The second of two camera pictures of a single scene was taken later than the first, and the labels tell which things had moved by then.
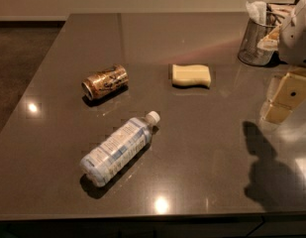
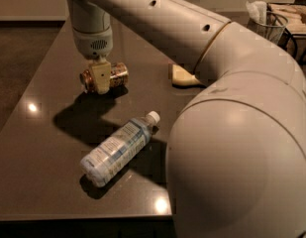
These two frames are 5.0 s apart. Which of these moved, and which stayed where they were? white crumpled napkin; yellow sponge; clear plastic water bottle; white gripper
Moved: white gripper
Stayed: yellow sponge; white crumpled napkin; clear plastic water bottle
